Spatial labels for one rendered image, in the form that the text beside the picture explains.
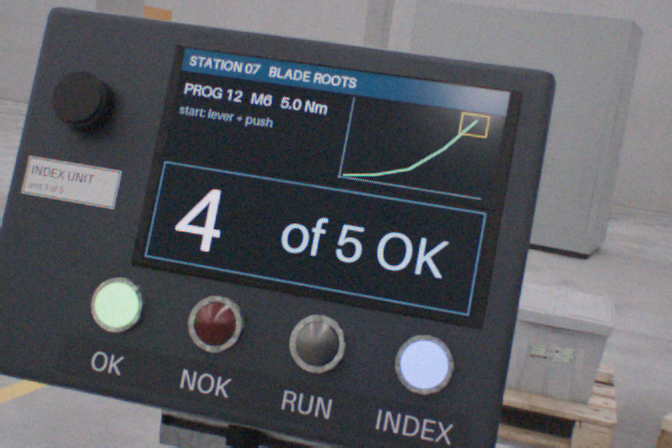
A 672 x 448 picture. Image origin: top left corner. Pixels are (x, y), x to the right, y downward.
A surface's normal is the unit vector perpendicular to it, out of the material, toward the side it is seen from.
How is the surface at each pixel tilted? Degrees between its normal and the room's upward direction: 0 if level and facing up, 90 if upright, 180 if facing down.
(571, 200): 90
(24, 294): 75
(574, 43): 90
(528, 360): 95
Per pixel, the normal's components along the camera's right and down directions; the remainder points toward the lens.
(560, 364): -0.28, 0.21
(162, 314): -0.18, -0.13
